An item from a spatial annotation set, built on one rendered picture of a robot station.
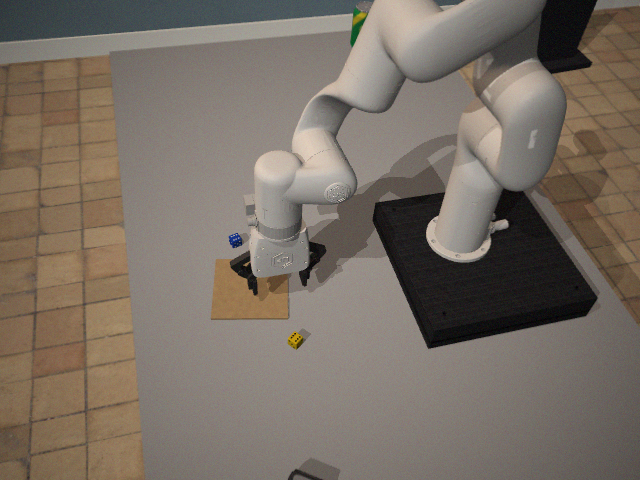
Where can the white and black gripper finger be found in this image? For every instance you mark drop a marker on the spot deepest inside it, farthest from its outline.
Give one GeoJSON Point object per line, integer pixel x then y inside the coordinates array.
{"type": "Point", "coordinates": [318, 251]}
{"type": "Point", "coordinates": [237, 265]}

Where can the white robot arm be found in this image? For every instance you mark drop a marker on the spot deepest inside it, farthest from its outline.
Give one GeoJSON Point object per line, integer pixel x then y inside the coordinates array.
{"type": "Point", "coordinates": [501, 37]}

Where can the green and yellow drink can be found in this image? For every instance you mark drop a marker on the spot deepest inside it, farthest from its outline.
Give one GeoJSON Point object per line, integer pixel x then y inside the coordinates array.
{"type": "Point", "coordinates": [359, 15]}

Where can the blue die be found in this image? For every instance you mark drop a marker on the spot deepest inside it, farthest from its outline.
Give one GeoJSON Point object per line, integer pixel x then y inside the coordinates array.
{"type": "Point", "coordinates": [235, 240]}

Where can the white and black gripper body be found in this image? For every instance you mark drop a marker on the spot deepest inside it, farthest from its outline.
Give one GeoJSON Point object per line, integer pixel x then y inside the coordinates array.
{"type": "Point", "coordinates": [271, 257]}

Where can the tan square mat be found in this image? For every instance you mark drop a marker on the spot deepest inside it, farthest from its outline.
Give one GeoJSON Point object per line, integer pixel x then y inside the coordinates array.
{"type": "Point", "coordinates": [232, 299]}

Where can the yellow die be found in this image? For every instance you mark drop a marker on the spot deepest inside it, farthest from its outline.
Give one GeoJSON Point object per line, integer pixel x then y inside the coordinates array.
{"type": "Point", "coordinates": [295, 340]}

